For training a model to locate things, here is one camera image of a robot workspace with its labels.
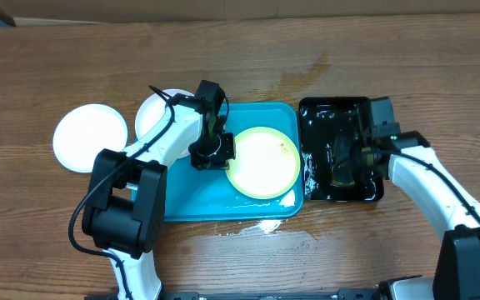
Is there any green and yellow sponge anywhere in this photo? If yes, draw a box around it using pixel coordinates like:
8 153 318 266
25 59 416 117
332 135 355 186

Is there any yellow plate with sauce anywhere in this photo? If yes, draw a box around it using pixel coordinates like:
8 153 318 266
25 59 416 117
226 127 300 200

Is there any white plate with sauce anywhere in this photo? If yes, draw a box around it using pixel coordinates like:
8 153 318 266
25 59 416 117
52 104 128 173

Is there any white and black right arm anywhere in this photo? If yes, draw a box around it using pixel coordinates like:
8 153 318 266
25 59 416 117
332 131 480 299

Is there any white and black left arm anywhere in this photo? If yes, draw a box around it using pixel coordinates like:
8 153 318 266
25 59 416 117
68 95 234 299

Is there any black tray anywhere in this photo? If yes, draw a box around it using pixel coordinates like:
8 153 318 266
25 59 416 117
298 97 384 203

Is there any teal plastic tray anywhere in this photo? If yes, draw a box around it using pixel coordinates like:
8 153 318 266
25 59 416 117
165 102 303 223

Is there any black mounting rail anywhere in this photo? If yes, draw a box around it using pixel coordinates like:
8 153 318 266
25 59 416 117
83 287 456 300

